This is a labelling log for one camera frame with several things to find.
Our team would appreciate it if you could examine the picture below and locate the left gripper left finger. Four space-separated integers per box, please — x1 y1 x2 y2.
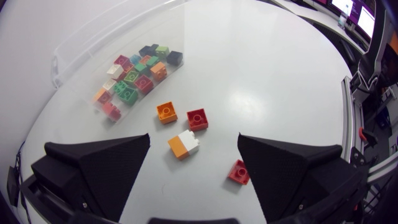
30 134 151 222

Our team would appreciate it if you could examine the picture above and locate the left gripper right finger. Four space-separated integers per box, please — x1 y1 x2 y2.
237 133 365 223

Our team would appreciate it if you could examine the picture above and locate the clear plastic container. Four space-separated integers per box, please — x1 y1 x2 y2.
51 0 188 126

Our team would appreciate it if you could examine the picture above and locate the white toy brick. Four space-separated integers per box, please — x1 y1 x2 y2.
178 129 200 156
106 64 124 80
102 78 118 94

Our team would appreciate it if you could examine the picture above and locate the light green toy brick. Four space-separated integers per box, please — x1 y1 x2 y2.
154 45 170 59
123 70 140 86

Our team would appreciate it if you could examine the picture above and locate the dark red toy brick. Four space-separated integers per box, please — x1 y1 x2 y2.
113 55 131 67

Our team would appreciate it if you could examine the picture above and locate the black toy brick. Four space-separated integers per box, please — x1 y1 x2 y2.
166 50 183 67
138 44 159 57

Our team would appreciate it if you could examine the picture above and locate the lit computer screen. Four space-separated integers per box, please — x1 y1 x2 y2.
357 6 376 39
331 0 354 16

